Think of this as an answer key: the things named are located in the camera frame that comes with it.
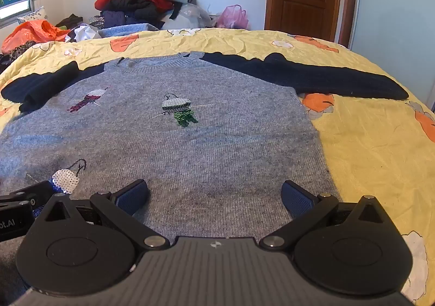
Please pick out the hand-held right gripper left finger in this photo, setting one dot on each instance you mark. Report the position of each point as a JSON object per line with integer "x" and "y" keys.
{"x": 132, "y": 196}

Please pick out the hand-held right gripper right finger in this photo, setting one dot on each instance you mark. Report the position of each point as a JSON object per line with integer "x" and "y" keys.
{"x": 299, "y": 200}

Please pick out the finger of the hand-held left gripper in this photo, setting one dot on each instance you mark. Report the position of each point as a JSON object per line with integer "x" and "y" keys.
{"x": 32, "y": 192}

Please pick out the grey sweater with navy sleeves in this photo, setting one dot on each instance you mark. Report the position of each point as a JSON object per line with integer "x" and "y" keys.
{"x": 210, "y": 142}

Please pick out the yellow carrot print quilt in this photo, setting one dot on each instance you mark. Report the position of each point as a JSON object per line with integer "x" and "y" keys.
{"x": 373, "y": 156}

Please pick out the dark patterned cloth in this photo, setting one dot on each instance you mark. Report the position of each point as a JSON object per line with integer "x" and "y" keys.
{"x": 17, "y": 51}

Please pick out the orange plastic bag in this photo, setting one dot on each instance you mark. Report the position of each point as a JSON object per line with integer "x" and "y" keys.
{"x": 34, "y": 32}

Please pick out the light blue knit garment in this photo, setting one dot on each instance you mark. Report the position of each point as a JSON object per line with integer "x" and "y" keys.
{"x": 129, "y": 30}

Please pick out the white crumpled plastic wrap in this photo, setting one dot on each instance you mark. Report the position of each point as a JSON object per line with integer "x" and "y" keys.
{"x": 85, "y": 34}

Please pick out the dark brown cloth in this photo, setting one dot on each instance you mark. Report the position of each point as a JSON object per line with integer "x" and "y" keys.
{"x": 69, "y": 20}

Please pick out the floral white pillow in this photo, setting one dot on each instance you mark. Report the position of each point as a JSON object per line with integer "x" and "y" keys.
{"x": 34, "y": 15}

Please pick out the window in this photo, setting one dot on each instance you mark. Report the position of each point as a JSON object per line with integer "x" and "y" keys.
{"x": 15, "y": 10}

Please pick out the clear plastic bag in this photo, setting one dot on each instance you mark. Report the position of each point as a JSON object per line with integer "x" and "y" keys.
{"x": 190, "y": 17}

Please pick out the pink plastic bag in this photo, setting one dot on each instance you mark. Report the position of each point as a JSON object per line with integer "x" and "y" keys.
{"x": 232, "y": 17}

